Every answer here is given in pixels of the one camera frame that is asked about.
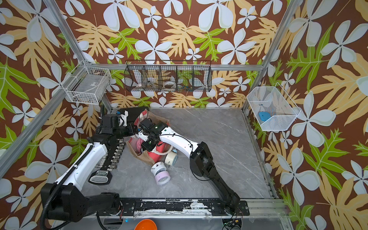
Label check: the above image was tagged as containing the pink twin bell alarm clock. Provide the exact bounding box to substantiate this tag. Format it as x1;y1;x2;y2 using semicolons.
136;139;144;154

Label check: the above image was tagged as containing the burlap red Christmas canvas bag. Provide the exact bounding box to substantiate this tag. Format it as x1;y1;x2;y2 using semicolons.
127;108;172;166

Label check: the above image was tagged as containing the white round alarm clock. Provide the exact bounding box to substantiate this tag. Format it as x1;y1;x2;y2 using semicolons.
150;162;167;176

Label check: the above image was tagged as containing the lilac round alarm clock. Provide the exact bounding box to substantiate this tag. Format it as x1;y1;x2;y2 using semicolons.
155;171;171;186

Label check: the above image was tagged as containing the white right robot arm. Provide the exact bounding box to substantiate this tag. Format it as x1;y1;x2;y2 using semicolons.
138;118;240;215

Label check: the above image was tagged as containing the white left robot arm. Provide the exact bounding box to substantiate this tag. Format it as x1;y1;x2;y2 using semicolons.
39;107;140;230

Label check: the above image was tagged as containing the cream round alarm clock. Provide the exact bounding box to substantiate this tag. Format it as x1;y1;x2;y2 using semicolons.
164;151;178;166

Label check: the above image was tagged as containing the orange bowl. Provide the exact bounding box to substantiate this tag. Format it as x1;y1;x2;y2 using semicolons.
134;219;158;230

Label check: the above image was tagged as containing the blue object in basket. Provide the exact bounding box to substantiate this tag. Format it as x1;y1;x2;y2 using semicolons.
258;111;272;122

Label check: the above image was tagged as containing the white wire basket left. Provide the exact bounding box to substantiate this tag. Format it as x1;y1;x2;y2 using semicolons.
62;61;112;104

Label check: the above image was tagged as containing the white wire basket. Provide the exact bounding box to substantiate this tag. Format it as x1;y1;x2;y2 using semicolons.
62;61;112;104
247;84;301;132

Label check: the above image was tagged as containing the black wire wall basket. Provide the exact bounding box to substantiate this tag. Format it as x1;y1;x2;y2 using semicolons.
123;60;213;92

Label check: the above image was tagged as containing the white wire basket right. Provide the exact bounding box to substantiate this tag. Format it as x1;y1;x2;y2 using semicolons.
247;84;301;132

